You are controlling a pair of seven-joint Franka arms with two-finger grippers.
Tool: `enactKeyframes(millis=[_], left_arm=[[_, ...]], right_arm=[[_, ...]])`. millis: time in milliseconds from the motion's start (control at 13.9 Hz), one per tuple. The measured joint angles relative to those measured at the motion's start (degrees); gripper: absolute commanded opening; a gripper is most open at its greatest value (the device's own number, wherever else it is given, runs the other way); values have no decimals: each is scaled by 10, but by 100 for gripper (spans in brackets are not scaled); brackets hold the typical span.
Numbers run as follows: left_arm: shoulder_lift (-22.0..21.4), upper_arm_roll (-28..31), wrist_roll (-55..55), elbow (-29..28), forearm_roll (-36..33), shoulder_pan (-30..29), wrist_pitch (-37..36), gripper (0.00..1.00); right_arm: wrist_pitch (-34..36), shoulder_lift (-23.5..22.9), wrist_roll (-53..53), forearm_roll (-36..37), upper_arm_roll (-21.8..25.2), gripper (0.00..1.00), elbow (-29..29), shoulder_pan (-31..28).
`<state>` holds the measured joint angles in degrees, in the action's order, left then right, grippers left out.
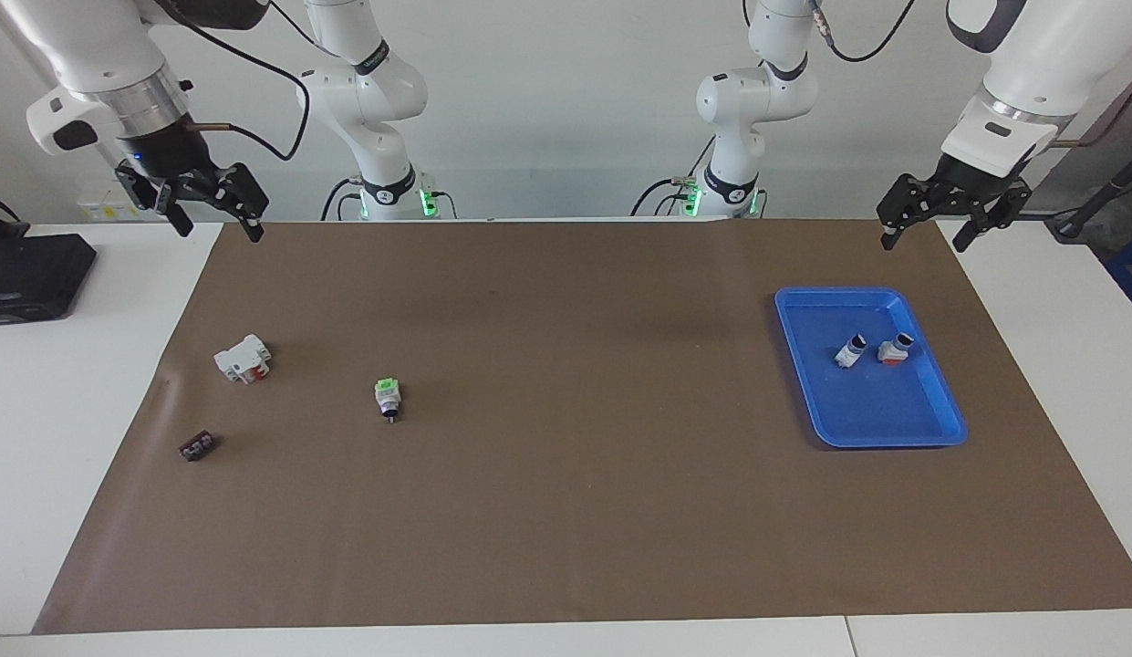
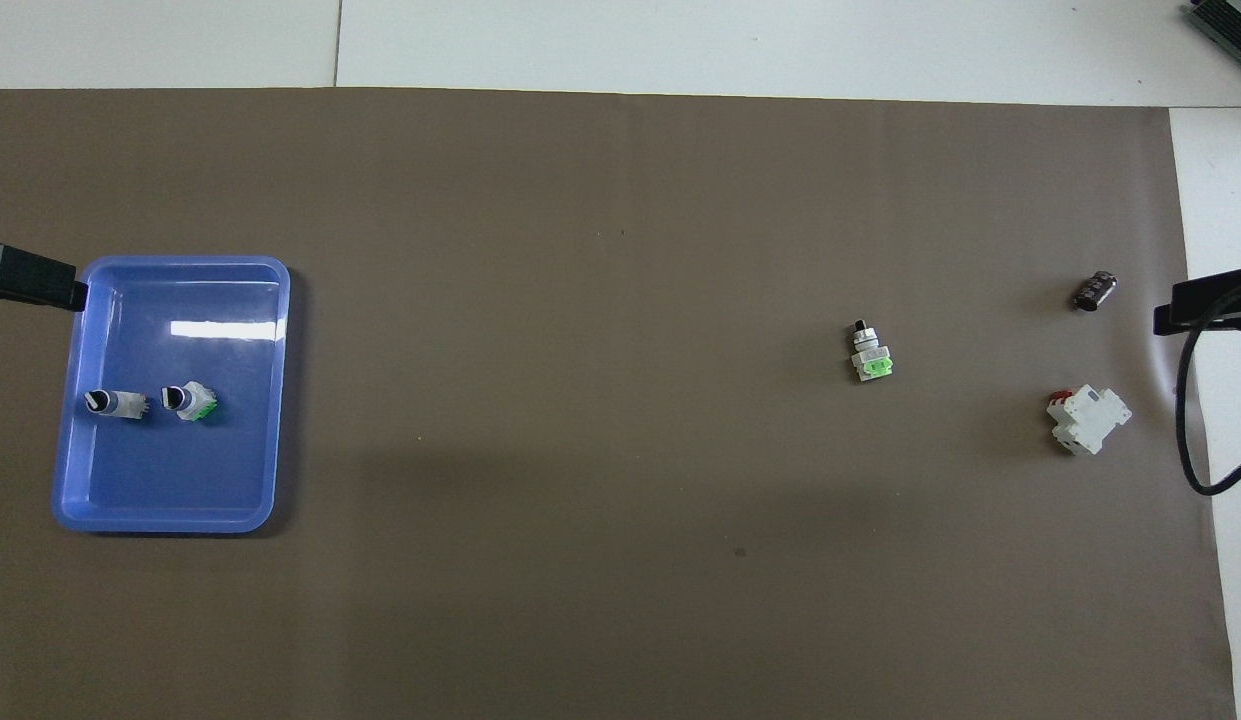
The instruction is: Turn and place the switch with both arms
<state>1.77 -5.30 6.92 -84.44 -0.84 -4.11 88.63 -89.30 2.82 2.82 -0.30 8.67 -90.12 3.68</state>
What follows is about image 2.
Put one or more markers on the green-topped push button switch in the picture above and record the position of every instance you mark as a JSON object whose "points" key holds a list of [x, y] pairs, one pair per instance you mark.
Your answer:
{"points": [[188, 400]]}

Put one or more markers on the small dark terminal block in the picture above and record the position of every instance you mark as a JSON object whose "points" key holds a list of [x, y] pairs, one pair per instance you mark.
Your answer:
{"points": [[1096, 290]]}

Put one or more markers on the white circuit breaker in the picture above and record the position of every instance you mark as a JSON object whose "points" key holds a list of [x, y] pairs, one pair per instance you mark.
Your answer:
{"points": [[1090, 418]]}

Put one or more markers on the blue plastic tray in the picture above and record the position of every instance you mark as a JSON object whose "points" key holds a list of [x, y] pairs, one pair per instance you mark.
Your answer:
{"points": [[220, 470]]}

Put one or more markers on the grey finned device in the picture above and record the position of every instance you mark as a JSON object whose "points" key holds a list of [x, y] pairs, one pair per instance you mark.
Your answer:
{"points": [[1235, 20]]}

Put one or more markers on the brown paper table mat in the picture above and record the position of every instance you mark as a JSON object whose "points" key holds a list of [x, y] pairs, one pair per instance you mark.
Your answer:
{"points": [[620, 300]]}

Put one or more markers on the white switch with red base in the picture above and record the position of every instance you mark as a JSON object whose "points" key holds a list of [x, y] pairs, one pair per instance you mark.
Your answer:
{"points": [[120, 405]]}

